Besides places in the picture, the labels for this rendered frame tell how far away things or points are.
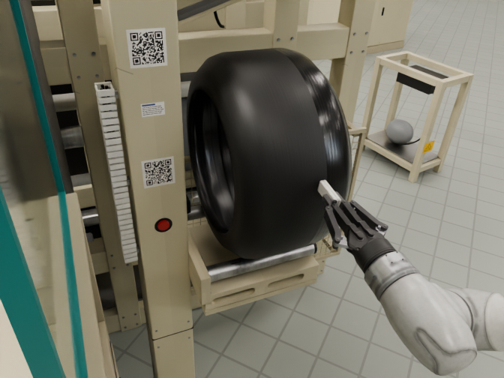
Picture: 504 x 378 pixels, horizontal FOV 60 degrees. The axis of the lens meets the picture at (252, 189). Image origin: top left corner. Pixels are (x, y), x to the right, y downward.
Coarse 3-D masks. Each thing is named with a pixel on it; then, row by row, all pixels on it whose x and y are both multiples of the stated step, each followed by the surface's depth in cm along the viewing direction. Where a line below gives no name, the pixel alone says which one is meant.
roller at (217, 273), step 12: (288, 252) 126; (300, 252) 127; (312, 252) 128; (216, 264) 120; (228, 264) 120; (240, 264) 120; (252, 264) 121; (264, 264) 123; (276, 264) 126; (216, 276) 118; (228, 276) 120
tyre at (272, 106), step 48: (192, 96) 119; (240, 96) 95; (288, 96) 96; (336, 96) 104; (192, 144) 133; (240, 144) 94; (288, 144) 94; (336, 144) 98; (240, 192) 98; (288, 192) 96; (240, 240) 106; (288, 240) 106
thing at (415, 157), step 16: (384, 64) 321; (400, 64) 312; (432, 64) 322; (400, 80) 322; (416, 80) 310; (432, 80) 292; (448, 80) 289; (464, 80) 299; (368, 96) 342; (464, 96) 309; (368, 112) 347; (432, 112) 298; (368, 128) 357; (384, 128) 377; (400, 128) 339; (432, 128) 306; (448, 128) 325; (368, 144) 357; (384, 144) 352; (400, 144) 349; (416, 144) 354; (432, 144) 317; (448, 144) 331; (400, 160) 334; (416, 160) 321; (432, 160) 335; (416, 176) 328
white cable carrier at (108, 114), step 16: (112, 96) 90; (112, 112) 91; (112, 128) 93; (112, 144) 95; (112, 160) 97; (112, 176) 99; (128, 176) 104; (112, 192) 103; (128, 192) 103; (128, 208) 105; (128, 224) 108; (128, 240) 110; (128, 256) 113
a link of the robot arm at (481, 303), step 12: (468, 288) 83; (468, 300) 78; (480, 300) 78; (492, 300) 77; (480, 312) 76; (492, 312) 76; (480, 324) 76; (492, 324) 75; (480, 336) 76; (492, 336) 75; (480, 348) 77; (492, 348) 76
